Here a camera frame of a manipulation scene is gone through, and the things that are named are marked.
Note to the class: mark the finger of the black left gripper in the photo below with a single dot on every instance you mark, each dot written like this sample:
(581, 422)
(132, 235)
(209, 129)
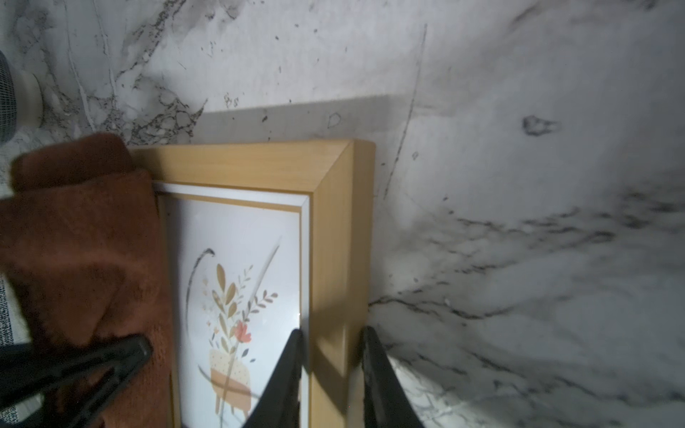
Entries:
(26, 374)

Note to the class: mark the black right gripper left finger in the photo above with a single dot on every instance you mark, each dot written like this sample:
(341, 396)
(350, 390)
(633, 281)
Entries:
(279, 406)

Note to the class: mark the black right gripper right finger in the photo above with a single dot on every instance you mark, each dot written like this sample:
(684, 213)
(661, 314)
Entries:
(385, 402)

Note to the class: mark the brown microfibre cloth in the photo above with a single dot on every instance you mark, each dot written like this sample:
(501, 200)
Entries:
(81, 245)

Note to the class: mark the light wood picture frame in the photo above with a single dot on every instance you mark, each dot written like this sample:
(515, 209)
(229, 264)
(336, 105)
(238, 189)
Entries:
(338, 176)

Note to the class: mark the grey flower shaped dish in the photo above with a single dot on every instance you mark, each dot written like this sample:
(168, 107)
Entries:
(22, 106)

